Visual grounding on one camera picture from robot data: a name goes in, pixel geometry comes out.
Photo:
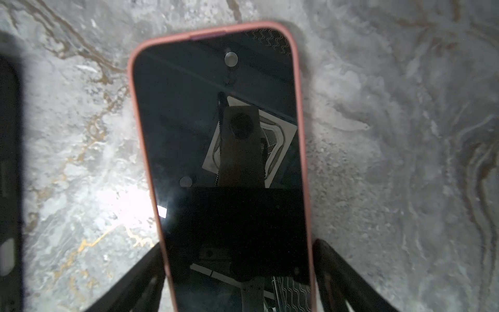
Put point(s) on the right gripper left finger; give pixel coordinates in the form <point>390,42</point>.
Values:
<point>140,289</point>

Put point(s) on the pink phone case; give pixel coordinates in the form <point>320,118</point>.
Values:
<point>134,78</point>

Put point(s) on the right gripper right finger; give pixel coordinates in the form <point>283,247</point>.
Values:
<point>340,287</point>

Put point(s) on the middle black phone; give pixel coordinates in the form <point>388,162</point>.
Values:
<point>11,217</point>

